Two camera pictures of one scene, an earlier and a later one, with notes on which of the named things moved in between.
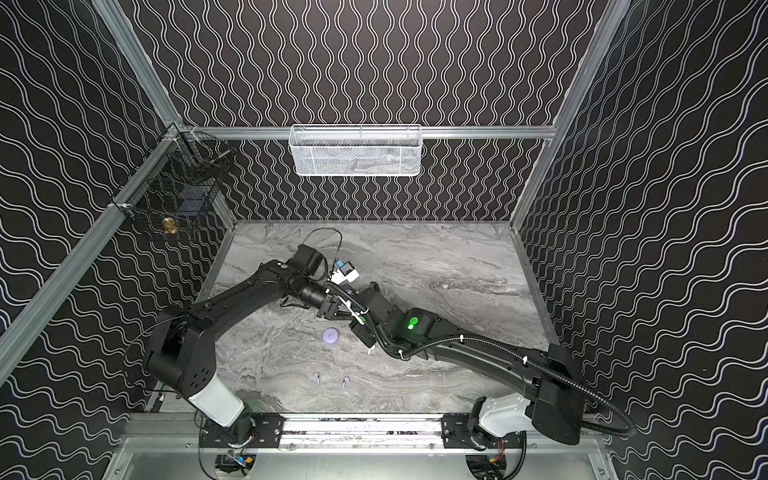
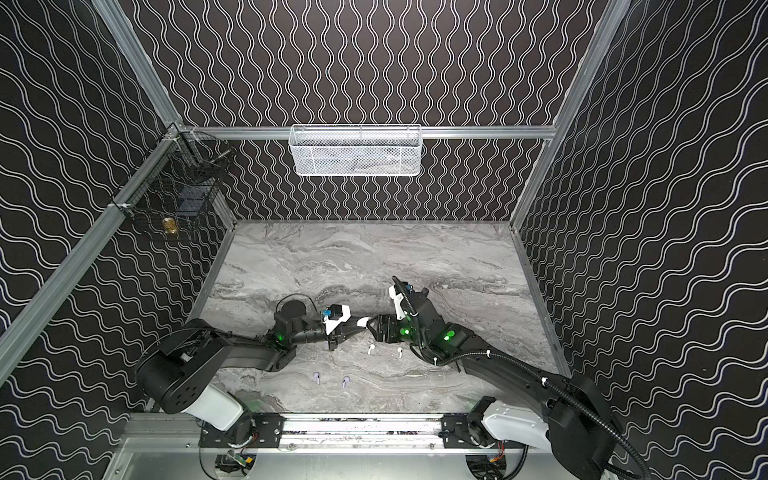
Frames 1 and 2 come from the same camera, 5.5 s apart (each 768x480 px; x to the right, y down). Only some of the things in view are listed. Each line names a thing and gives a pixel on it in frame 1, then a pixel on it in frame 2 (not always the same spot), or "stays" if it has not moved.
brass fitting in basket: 169,225 stays
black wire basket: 177,188 stays
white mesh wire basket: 356,149 stays
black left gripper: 335,300 -> 333,334
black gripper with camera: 345,272 -> 332,324
